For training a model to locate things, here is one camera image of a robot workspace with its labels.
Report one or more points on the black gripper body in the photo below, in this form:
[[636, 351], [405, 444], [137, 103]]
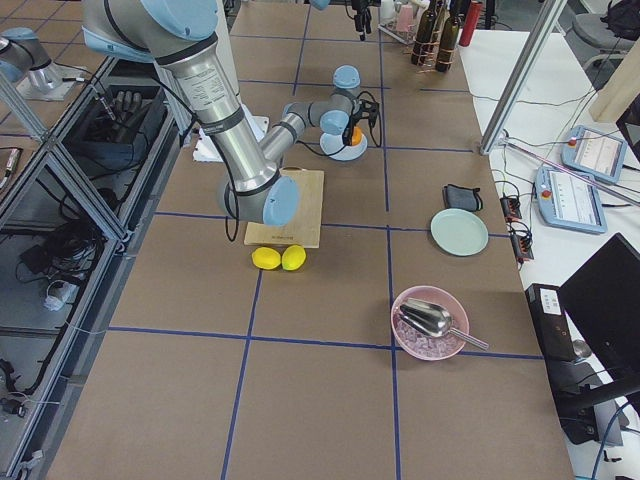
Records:
[[348, 131]]

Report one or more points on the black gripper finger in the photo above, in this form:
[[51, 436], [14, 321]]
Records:
[[347, 136]]

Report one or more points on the orange mandarin fruit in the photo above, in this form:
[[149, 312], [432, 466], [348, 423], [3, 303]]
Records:
[[355, 136]]

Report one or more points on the light blue plate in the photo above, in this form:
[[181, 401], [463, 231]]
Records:
[[334, 148]]

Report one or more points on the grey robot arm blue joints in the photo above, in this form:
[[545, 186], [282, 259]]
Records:
[[181, 37]]

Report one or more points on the light green plate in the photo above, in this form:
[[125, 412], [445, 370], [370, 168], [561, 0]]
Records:
[[459, 232]]

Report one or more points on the dark green wine bottle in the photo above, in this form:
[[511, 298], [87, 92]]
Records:
[[423, 34]]

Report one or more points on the bamboo cutting board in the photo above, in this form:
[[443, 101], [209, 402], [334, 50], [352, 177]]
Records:
[[304, 228]]

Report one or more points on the grey folded cloth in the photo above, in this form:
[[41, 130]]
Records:
[[463, 198]]

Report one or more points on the red bottle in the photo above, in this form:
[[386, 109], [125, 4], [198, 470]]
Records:
[[471, 21]]

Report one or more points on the yellow lemon near board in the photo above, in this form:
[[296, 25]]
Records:
[[293, 258]]

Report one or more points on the yellow lemon outer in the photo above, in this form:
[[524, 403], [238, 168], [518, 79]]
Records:
[[266, 258]]

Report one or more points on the metal scoop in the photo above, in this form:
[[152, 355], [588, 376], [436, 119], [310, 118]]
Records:
[[434, 321]]

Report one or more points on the pink bowl with ice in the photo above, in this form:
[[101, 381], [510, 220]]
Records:
[[421, 346]]

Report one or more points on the blue teach pendant near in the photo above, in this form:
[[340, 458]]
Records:
[[569, 201]]

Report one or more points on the blue teach pendant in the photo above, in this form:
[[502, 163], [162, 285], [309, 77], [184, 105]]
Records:
[[594, 152], [569, 201]]

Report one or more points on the blue teach pendant far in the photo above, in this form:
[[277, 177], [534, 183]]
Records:
[[594, 152]]

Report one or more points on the black computer case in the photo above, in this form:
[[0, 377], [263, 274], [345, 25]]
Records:
[[553, 336]]

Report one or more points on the black computer monitor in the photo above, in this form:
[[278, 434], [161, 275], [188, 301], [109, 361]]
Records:
[[602, 300]]

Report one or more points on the copper wire wine rack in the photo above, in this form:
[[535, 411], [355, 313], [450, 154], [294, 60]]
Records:
[[442, 13]]

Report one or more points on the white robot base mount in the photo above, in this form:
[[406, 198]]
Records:
[[210, 149]]

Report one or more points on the aluminium frame post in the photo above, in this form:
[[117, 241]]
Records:
[[533, 46]]

